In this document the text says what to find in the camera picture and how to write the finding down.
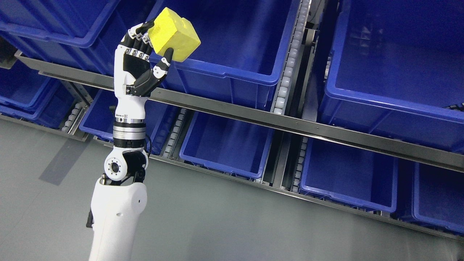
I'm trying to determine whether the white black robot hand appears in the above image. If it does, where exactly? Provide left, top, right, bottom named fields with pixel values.
left=114, top=19, right=174, bottom=124

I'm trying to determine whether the yellow foam block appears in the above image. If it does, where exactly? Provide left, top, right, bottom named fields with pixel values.
left=148, top=7, right=202, bottom=62

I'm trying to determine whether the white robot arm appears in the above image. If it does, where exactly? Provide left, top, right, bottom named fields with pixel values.
left=88, top=115, right=148, bottom=261

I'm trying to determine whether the blue bin upper left large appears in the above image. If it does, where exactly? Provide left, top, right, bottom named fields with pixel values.
left=0, top=0, right=153, bottom=76

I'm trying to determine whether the blue bin large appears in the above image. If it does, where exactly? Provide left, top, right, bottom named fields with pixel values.
left=318, top=0, right=464, bottom=154
left=0, top=0, right=153, bottom=76

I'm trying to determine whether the blue bin far lower left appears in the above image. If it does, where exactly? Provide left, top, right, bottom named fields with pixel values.
left=0, top=62, right=75, bottom=129

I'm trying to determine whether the blue bin upper centre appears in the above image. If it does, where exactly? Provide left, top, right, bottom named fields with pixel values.
left=149, top=0, right=300, bottom=111

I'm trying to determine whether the blue bin lower centre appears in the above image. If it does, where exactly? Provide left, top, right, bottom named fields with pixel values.
left=179, top=111, right=274, bottom=179

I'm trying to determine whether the blue bin upper right large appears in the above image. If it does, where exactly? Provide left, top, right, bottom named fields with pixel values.
left=318, top=0, right=464, bottom=154

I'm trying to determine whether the blue bin far lower right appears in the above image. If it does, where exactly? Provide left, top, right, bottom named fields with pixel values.
left=411, top=163, right=464, bottom=235

